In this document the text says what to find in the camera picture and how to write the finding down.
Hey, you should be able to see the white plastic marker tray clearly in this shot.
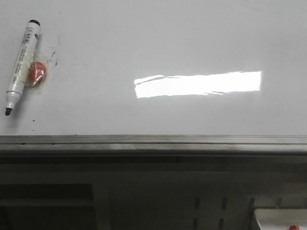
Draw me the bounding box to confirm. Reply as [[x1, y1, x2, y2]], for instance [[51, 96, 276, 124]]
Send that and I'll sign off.
[[251, 208, 307, 230]]

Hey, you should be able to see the white black whiteboard marker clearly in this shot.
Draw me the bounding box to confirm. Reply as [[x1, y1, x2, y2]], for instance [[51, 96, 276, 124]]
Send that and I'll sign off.
[[5, 20, 40, 116]]

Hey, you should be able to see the grey metal whiteboard frame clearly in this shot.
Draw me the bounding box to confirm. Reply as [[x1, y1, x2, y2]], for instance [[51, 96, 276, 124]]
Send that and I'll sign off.
[[0, 135, 307, 164]]

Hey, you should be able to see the red round magnet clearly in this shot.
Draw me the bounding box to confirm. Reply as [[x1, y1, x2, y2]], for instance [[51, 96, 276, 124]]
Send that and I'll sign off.
[[28, 61, 47, 86]]

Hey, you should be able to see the white whiteboard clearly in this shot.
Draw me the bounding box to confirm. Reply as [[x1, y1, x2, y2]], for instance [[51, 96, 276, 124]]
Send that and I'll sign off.
[[0, 0, 307, 135]]

